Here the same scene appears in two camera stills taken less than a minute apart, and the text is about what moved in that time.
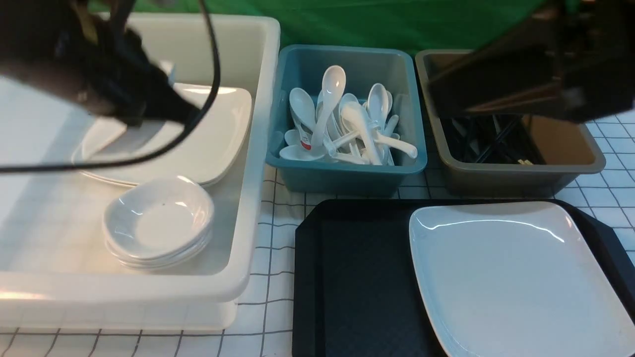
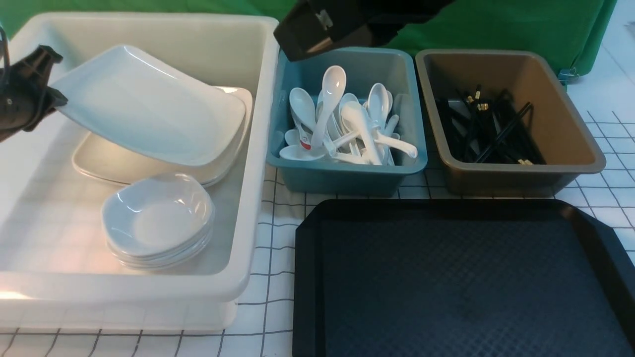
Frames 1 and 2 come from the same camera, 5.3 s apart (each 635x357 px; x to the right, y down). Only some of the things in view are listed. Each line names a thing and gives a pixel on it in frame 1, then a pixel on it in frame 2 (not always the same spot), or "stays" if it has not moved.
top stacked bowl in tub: x=158 y=217 stays
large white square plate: x=517 y=279 → x=148 y=108
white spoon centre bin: x=355 y=117 stays
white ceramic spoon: x=333 y=84 stays
